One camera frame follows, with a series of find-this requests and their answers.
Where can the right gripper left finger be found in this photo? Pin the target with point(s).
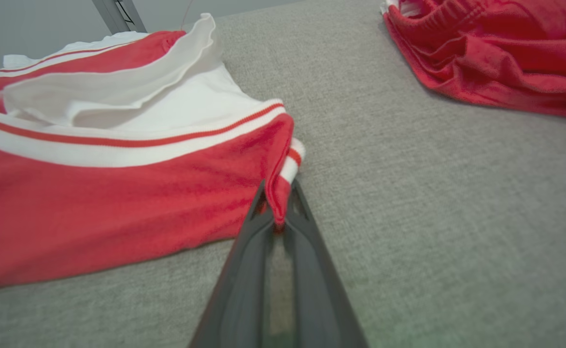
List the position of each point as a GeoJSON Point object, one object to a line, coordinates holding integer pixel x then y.
{"type": "Point", "coordinates": [239, 290]}

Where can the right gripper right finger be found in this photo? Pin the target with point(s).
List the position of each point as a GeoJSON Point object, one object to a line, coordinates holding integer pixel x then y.
{"type": "Point", "coordinates": [317, 290]}

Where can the red white striped jersey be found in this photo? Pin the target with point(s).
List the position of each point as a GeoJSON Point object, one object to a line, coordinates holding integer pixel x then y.
{"type": "Point", "coordinates": [119, 193]}

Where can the grey fabric sofa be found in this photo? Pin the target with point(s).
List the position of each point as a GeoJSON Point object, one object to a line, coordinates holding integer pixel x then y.
{"type": "Point", "coordinates": [432, 203]}

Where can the red shorts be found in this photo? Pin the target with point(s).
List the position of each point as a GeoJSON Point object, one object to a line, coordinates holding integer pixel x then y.
{"type": "Point", "coordinates": [505, 53]}

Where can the grey post with black slot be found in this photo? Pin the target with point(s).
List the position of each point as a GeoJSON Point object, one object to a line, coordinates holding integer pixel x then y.
{"type": "Point", "coordinates": [114, 14]}

